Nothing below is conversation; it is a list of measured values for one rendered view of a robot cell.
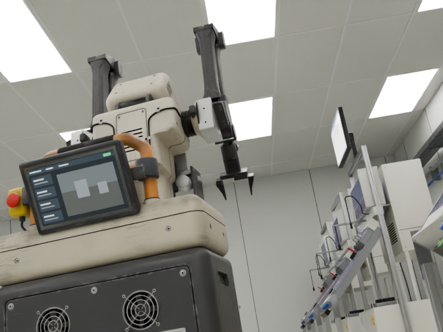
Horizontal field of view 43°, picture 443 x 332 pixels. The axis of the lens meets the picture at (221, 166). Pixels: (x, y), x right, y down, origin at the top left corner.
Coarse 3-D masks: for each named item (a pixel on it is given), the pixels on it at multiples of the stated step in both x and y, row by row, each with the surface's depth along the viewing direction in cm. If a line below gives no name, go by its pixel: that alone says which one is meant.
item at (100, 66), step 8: (104, 56) 217; (96, 64) 217; (104, 64) 216; (112, 64) 222; (96, 72) 215; (104, 72) 216; (96, 80) 213; (104, 80) 214; (96, 88) 212; (104, 88) 212; (96, 96) 210; (104, 96) 211; (96, 104) 208; (104, 104) 209; (96, 112) 207; (104, 112) 208
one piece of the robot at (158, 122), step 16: (112, 112) 180; (128, 112) 178; (144, 112) 176; (160, 112) 175; (176, 112) 177; (96, 128) 179; (112, 128) 177; (128, 128) 175; (144, 128) 174; (160, 128) 172; (176, 128) 173; (192, 128) 180; (160, 144) 173; (176, 144) 180; (128, 160) 171; (160, 160) 170; (160, 176) 174; (176, 176) 184; (160, 192) 171; (176, 192) 183
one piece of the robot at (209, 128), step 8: (200, 104) 180; (208, 104) 179; (200, 112) 179; (208, 112) 178; (200, 120) 177; (208, 120) 177; (216, 120) 181; (200, 128) 176; (208, 128) 176; (216, 128) 178; (208, 136) 180; (216, 136) 181
